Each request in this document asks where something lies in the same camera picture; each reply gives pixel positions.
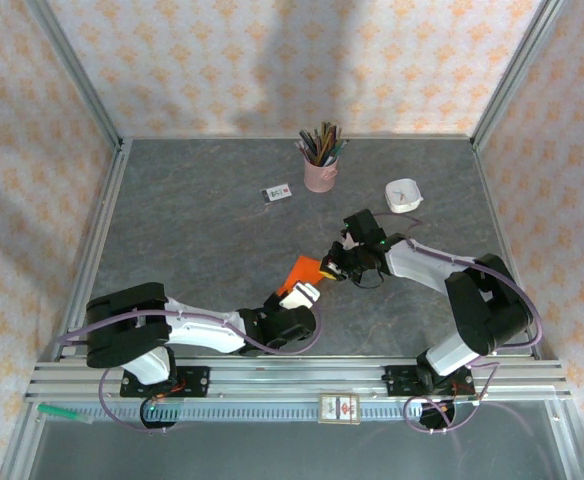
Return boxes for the red orange base wires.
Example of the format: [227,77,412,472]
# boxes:
[436,380,473,401]
[149,382,189,404]

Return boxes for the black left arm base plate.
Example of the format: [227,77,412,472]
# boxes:
[119,366,211,400]

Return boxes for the green marker pen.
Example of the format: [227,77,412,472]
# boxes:
[36,403,96,426]

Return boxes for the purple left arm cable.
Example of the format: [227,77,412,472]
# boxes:
[56,307,324,436]

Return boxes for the black white printed card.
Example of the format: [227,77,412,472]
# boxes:
[260,183,294,204]

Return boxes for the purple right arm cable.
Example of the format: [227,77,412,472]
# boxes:
[371,212,543,436]

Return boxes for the brown pencil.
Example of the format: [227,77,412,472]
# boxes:
[319,119,334,161]

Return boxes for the aluminium frame leg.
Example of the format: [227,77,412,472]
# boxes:
[544,399,584,480]
[0,402,46,480]

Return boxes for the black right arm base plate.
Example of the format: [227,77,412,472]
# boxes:
[382,363,475,399]

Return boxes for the grey slotted cable duct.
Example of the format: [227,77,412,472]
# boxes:
[79,402,478,421]

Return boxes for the wide aluminium base rail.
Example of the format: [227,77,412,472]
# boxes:
[24,357,571,401]

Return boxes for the teal green pen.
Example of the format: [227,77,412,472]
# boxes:
[327,139,351,165]

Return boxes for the pink pen cup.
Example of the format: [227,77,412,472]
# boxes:
[303,149,340,193]

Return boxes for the dark grey pen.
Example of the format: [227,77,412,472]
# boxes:
[298,128,319,164]

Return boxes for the label tag on rail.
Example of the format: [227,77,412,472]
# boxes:
[318,393,362,426]

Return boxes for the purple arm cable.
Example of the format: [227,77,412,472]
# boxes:
[371,212,543,436]
[56,307,324,436]

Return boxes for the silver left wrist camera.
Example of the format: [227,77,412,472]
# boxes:
[278,281,322,310]

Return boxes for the orange paper sheet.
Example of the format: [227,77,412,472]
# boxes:
[275,255,323,296]

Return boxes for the aluminium frame post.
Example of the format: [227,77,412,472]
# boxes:
[469,0,566,149]
[25,0,126,151]

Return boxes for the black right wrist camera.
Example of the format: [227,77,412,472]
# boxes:
[341,209,386,249]

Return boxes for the aluminium table side rail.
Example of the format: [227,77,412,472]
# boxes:
[470,139,546,360]
[51,138,134,361]

